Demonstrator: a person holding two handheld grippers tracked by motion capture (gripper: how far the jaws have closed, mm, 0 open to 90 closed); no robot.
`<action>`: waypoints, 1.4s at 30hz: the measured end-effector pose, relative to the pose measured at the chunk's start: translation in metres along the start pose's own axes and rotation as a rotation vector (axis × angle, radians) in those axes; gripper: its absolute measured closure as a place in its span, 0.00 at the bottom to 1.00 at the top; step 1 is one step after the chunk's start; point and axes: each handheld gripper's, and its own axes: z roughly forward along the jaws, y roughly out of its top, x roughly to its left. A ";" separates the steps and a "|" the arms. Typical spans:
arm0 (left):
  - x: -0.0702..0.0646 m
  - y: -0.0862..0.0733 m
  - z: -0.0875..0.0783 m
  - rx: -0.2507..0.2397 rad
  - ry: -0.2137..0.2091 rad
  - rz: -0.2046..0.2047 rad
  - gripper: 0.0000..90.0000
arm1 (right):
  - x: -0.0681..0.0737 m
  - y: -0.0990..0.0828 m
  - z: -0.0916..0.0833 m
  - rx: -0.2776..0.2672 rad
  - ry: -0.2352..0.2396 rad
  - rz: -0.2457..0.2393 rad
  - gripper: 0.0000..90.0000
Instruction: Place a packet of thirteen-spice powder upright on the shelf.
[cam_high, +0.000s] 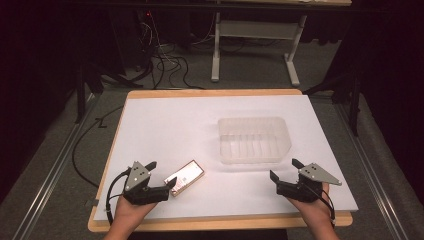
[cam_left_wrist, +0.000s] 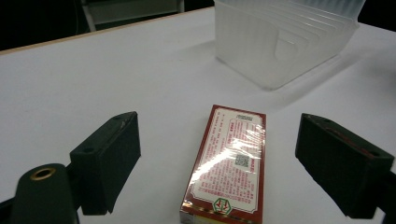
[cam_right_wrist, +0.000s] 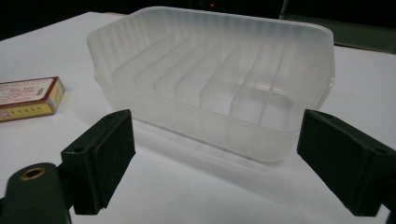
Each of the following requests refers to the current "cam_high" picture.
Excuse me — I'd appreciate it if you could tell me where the tangle of cables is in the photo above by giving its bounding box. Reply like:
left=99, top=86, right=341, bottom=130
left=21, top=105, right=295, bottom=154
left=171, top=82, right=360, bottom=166
left=134, top=9, right=206, bottom=91

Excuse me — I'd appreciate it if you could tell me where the white board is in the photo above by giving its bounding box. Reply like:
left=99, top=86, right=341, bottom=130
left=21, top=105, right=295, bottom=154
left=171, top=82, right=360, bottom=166
left=93, top=94, right=360, bottom=223

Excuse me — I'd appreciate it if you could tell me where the black floor cable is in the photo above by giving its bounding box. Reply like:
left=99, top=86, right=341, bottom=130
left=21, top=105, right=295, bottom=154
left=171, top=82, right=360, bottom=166
left=71, top=105, right=125, bottom=190

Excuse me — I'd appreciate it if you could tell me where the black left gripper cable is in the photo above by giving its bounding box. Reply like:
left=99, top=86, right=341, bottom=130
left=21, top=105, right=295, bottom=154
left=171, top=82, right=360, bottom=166
left=105, top=167, right=132, bottom=226

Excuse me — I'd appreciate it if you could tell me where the metal floor rail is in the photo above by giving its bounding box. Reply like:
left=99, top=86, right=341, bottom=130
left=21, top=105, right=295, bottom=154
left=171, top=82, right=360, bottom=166
left=333, top=98, right=403, bottom=240
left=12, top=92, right=98, bottom=240

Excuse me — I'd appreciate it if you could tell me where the wooden table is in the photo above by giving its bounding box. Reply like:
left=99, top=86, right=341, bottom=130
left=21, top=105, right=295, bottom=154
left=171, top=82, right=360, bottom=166
left=87, top=88, right=354, bottom=234

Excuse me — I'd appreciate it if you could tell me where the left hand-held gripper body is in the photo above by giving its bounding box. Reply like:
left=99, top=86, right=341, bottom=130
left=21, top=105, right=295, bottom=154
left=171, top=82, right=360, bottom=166
left=122, top=161, right=172, bottom=206

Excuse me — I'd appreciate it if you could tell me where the small pink box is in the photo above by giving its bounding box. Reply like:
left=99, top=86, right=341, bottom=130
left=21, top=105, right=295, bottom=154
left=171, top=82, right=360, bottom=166
left=163, top=159, right=206, bottom=198

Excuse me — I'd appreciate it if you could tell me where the person's right hand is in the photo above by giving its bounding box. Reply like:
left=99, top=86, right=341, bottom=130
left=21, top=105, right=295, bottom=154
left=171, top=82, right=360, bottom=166
left=287, top=182, right=335, bottom=232

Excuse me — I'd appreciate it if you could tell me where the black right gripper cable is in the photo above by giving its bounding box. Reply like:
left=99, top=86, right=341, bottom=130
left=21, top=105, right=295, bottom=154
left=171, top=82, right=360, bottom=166
left=311, top=184, right=337, bottom=229

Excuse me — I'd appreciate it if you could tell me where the clear plastic container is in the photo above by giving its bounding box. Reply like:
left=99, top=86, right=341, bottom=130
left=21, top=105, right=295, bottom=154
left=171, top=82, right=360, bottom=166
left=217, top=116, right=293, bottom=165

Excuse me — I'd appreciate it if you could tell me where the white metal desk frame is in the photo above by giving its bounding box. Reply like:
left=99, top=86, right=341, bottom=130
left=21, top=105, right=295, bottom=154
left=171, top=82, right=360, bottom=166
left=210, top=11, right=308, bottom=89

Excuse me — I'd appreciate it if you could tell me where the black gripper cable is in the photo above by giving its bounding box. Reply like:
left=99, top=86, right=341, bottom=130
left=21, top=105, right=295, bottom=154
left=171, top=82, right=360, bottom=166
left=311, top=184, right=337, bottom=229
left=105, top=167, right=132, bottom=226

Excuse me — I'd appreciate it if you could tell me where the person's left hand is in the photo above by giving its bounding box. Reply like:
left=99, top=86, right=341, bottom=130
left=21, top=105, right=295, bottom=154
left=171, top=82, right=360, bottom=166
left=112, top=195, right=158, bottom=232

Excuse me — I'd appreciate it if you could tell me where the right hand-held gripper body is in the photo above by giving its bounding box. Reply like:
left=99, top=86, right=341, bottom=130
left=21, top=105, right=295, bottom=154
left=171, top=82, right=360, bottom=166
left=275, top=162, right=343, bottom=204

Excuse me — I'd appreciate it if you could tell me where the black metal stand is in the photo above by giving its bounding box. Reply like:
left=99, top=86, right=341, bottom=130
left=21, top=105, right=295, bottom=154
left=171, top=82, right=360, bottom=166
left=73, top=58, right=145, bottom=125
left=302, top=71, right=364, bottom=138

